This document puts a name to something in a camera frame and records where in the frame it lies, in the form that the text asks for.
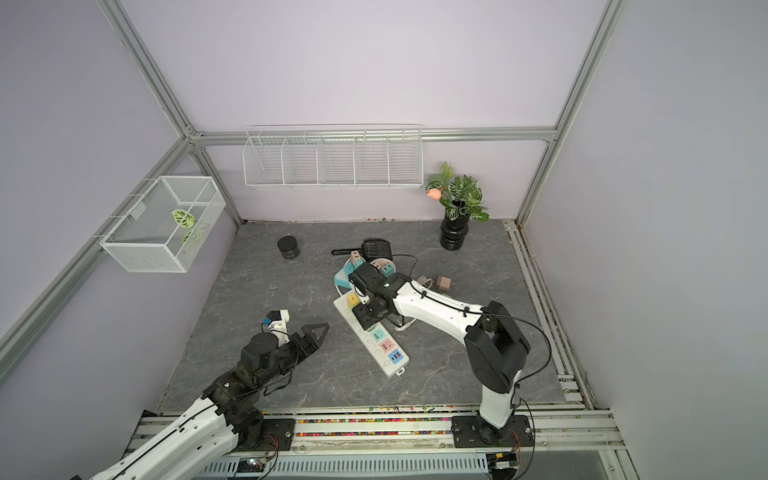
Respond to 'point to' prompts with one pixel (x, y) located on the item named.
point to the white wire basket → (167, 226)
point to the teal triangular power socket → (341, 276)
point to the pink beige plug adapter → (443, 283)
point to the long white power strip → (378, 340)
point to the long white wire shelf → (333, 156)
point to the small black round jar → (288, 247)
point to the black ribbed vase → (453, 232)
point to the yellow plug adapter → (353, 300)
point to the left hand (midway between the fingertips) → (324, 334)
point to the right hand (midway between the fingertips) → (367, 312)
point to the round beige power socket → (379, 262)
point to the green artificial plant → (459, 195)
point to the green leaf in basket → (185, 220)
